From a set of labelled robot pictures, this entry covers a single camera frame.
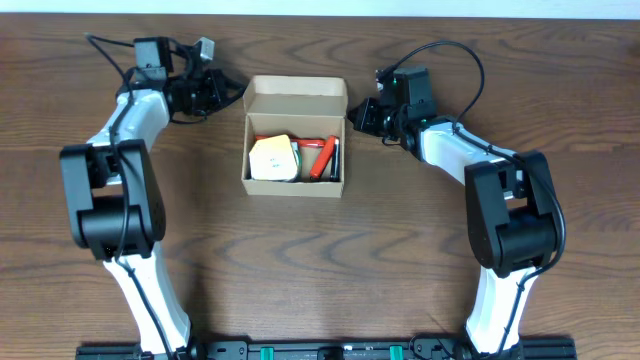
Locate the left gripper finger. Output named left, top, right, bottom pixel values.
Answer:
left=219, top=89, right=245, bottom=110
left=217, top=69, right=245, bottom=93

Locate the brown cardboard box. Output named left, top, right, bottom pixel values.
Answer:
left=241, top=75, right=348, bottom=198

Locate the long orange utility knife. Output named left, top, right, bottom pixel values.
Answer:
left=256, top=134, right=325, bottom=148

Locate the green tape roll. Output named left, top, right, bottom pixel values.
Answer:
left=294, top=147, right=302, bottom=181

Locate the yellow tape measure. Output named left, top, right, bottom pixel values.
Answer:
left=249, top=135, right=298, bottom=181

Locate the black correction tape dispenser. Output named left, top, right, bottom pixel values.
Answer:
left=329, top=138, right=341, bottom=182

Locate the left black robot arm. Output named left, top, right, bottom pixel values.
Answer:
left=59, top=36, right=246, bottom=359

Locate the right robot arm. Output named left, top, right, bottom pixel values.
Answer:
left=348, top=65, right=565, bottom=359

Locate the right black cable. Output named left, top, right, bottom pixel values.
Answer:
left=379, top=39, right=568, bottom=360

